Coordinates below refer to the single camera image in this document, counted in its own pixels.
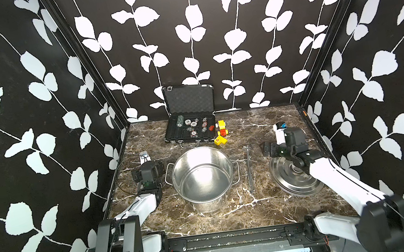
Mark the steel pot lid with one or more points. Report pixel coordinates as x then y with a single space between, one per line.
293 180

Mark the yellow red toy car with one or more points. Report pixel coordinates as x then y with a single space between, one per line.
222 130

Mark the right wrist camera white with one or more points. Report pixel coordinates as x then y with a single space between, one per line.
279 129

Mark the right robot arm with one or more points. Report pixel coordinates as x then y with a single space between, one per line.
379 225

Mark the black poker chip case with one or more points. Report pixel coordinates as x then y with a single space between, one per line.
191 113

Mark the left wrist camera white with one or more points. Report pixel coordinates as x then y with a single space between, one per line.
144 157

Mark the yellow number six block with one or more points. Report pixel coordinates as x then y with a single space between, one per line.
220 141

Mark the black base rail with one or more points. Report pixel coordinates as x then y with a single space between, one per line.
292 234

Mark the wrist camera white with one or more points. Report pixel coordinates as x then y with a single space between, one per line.
144 157
279 129

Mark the long metal spoon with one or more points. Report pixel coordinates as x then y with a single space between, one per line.
249 170

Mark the stainless steel pot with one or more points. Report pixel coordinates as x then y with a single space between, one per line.
202 177

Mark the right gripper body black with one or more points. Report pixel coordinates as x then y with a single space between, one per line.
277 150

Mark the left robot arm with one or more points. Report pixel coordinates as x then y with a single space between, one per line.
123 232

